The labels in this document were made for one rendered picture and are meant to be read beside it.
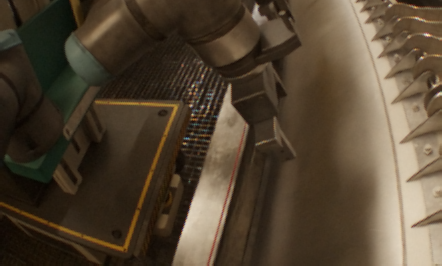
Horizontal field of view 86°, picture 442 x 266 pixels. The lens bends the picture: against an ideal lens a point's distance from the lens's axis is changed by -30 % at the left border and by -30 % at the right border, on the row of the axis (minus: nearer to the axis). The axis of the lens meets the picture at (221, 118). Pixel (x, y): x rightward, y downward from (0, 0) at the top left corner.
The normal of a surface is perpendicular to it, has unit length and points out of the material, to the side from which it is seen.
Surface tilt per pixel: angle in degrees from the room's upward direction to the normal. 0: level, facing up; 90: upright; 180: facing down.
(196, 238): 0
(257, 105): 97
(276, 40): 24
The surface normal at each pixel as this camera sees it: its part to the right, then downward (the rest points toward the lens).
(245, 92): -0.49, -0.56
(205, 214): -0.10, -0.72
